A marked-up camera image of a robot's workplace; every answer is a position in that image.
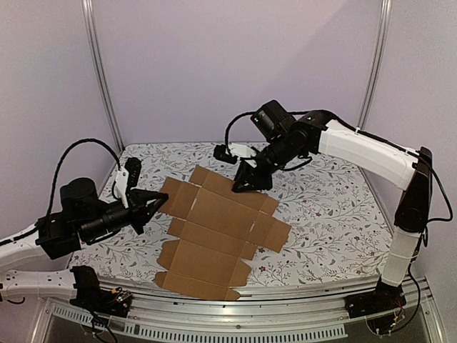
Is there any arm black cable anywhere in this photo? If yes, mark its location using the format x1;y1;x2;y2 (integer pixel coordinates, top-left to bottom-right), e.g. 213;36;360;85
224;109;297;158
49;139;122;215

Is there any aluminium frame post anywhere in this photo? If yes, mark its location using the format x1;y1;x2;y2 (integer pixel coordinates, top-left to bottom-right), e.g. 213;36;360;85
357;0;393;129
81;0;125;152

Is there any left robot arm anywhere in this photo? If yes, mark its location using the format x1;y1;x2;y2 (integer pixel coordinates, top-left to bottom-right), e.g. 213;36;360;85
1;177;169;310

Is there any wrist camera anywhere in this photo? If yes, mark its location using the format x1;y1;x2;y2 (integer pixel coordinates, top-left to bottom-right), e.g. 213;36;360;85
111;157;141;209
213;143;257;167

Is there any floral patterned table mat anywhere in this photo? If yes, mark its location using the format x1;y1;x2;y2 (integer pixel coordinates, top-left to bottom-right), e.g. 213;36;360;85
69;155;391;287

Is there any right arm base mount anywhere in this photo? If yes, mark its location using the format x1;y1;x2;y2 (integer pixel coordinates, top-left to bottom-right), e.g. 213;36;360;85
344;280;406;335

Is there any right aluminium frame post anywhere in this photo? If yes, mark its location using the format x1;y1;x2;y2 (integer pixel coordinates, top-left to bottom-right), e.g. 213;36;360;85
357;0;393;129

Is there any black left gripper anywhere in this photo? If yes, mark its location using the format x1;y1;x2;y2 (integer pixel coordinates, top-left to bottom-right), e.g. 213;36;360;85
79;190;169;242

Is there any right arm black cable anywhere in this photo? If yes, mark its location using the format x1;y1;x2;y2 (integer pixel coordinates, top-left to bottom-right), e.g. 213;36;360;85
224;109;297;158

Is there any left aluminium frame post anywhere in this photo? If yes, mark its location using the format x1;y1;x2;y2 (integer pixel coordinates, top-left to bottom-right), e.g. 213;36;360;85
81;0;125;152

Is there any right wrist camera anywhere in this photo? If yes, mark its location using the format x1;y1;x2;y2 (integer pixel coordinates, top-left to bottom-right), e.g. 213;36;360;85
213;143;257;167

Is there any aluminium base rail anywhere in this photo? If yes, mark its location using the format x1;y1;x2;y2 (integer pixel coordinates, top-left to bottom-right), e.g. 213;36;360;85
32;277;447;342

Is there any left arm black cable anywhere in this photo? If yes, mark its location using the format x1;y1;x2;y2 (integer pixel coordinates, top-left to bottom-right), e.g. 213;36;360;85
49;139;122;215

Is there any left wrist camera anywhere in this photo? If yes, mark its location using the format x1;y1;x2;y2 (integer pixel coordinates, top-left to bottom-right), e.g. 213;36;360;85
111;157;141;209

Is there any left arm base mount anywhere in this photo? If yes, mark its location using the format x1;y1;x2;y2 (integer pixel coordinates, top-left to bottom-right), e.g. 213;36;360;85
69;266;133;318

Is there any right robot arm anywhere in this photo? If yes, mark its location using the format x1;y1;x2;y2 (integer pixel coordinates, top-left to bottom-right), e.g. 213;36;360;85
225;100;432;312

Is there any brown cardboard box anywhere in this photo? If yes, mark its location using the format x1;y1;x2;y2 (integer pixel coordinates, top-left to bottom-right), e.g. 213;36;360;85
154;166;291;301

